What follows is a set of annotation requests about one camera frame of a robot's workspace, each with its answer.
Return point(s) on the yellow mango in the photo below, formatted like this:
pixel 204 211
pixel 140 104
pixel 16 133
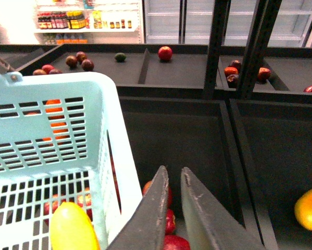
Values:
pixel 71 228
pixel 303 210

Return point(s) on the white shelf with bottles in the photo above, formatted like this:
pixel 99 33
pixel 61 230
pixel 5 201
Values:
pixel 89 22

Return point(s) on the red apple far tray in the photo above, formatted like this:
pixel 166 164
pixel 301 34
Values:
pixel 165 53

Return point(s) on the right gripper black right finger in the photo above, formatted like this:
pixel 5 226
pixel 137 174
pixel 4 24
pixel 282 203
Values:
pixel 208 224

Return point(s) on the light blue plastic basket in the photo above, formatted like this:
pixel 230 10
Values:
pixel 62 138

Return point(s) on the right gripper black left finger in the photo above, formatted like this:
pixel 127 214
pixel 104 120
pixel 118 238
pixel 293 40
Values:
pixel 146 228

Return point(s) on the glass door refrigerator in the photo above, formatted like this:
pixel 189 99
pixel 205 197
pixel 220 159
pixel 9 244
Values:
pixel 189 22

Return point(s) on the black shelf post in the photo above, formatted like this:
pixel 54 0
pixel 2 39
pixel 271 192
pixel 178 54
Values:
pixel 216 39

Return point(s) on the small dark green avocado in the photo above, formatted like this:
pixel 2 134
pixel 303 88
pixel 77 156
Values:
pixel 120 57

